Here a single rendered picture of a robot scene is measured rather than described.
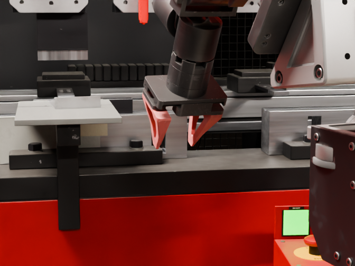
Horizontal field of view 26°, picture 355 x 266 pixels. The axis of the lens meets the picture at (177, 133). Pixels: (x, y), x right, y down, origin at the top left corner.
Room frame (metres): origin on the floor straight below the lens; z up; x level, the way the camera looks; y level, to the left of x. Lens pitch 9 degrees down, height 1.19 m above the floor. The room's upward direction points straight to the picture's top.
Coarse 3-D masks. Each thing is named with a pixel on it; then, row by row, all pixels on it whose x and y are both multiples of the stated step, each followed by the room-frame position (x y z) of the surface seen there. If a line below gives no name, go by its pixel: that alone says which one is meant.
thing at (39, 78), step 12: (48, 72) 1.79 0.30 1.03; (60, 72) 1.79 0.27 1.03; (72, 72) 1.79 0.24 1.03; (48, 84) 1.72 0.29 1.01; (60, 84) 1.73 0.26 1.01; (72, 84) 1.73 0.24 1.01; (84, 84) 1.74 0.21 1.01; (48, 96) 1.72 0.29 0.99; (60, 96) 1.58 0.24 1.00; (72, 96) 1.58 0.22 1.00; (84, 96) 1.74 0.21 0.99
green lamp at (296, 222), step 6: (288, 210) 1.31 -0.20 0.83; (294, 210) 1.31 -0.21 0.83; (300, 210) 1.31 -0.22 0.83; (306, 210) 1.31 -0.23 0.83; (288, 216) 1.31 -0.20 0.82; (294, 216) 1.31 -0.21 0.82; (300, 216) 1.31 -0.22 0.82; (306, 216) 1.31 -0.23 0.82; (288, 222) 1.31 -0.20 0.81; (294, 222) 1.31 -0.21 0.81; (300, 222) 1.31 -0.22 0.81; (306, 222) 1.31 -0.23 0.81; (288, 228) 1.31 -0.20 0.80; (294, 228) 1.31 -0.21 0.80; (300, 228) 1.31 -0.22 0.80; (306, 228) 1.31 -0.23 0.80; (288, 234) 1.31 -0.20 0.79; (294, 234) 1.31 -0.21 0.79; (300, 234) 1.31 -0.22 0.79; (306, 234) 1.31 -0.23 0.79
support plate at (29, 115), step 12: (24, 108) 1.41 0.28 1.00; (36, 108) 1.41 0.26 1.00; (48, 108) 1.41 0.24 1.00; (84, 108) 1.41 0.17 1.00; (96, 108) 1.41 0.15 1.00; (108, 108) 1.41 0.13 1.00; (24, 120) 1.27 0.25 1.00; (36, 120) 1.27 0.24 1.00; (48, 120) 1.27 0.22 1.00; (60, 120) 1.28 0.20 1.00; (72, 120) 1.28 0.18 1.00; (84, 120) 1.28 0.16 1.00; (96, 120) 1.29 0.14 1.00; (108, 120) 1.29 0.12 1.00; (120, 120) 1.29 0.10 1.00
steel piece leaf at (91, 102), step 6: (90, 96) 1.42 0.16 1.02; (96, 96) 1.42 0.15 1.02; (54, 102) 1.40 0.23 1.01; (60, 102) 1.40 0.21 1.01; (66, 102) 1.41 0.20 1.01; (72, 102) 1.41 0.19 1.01; (78, 102) 1.41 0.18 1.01; (84, 102) 1.41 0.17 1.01; (90, 102) 1.42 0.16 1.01; (96, 102) 1.42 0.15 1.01; (54, 108) 1.40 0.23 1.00; (60, 108) 1.40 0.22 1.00; (66, 108) 1.41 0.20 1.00; (72, 108) 1.41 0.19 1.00; (78, 108) 1.41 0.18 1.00
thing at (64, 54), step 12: (48, 24) 1.54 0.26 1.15; (60, 24) 1.54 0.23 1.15; (72, 24) 1.55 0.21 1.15; (84, 24) 1.55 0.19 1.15; (48, 36) 1.54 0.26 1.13; (60, 36) 1.54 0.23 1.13; (72, 36) 1.55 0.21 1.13; (84, 36) 1.55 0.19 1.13; (48, 48) 1.54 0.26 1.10; (60, 48) 1.54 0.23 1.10; (72, 48) 1.55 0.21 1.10; (84, 48) 1.55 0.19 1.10
